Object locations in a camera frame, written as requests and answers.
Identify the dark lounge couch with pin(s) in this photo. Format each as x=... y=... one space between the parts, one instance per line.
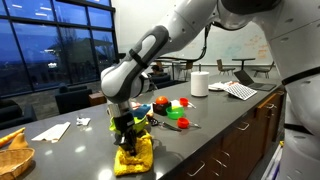
x=165 y=81

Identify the lime green mixing bowl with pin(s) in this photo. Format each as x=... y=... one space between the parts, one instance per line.
x=140 y=125

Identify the dark blue sofa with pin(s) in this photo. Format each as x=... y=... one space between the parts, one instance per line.
x=13 y=115

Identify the wicker basket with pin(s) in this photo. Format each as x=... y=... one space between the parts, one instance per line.
x=15 y=163

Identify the dark wooden chair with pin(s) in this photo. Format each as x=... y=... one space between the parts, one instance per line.
x=225 y=68
x=263 y=70

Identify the blue wrist camera housing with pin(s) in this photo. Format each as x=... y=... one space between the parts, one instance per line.
x=142 y=111

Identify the grey open laptop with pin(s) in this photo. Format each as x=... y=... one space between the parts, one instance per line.
x=255 y=85

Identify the white keyboard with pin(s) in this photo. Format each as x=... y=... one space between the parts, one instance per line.
x=240 y=91

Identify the brown wooden counter cabinet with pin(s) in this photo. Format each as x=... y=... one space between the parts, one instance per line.
x=240 y=133

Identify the white plate with papers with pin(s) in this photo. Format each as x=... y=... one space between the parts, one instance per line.
x=217 y=86

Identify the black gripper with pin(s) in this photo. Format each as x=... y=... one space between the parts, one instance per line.
x=124 y=124

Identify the dark blue armchair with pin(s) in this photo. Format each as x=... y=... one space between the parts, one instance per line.
x=71 y=100

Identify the orange measuring cup with beans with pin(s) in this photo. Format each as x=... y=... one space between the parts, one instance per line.
x=182 y=123

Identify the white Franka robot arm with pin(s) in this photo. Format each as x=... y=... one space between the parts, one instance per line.
x=186 y=20

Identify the orange toy carrot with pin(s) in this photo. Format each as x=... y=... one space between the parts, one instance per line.
x=10 y=137

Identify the white folded paper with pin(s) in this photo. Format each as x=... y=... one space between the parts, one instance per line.
x=53 y=132

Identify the round dark cafe table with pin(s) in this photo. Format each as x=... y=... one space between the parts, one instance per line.
x=243 y=60

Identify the tan toy gourd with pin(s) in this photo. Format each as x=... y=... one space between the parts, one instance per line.
x=18 y=143

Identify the orange toy tomato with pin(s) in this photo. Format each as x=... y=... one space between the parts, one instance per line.
x=162 y=100

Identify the white paper towel roll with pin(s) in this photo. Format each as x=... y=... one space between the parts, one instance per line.
x=200 y=85

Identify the red measuring cup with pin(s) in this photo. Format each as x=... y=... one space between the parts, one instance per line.
x=183 y=102

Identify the small green bowl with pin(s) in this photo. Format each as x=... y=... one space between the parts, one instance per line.
x=175 y=114

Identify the wooden box side table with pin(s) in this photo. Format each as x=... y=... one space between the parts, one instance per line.
x=96 y=99

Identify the yellow crocheted cloth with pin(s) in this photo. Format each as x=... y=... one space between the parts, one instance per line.
x=141 y=158

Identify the black cube block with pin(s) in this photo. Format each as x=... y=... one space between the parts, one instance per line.
x=161 y=110

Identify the seated person dark top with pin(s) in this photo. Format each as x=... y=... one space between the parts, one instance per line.
x=156 y=70

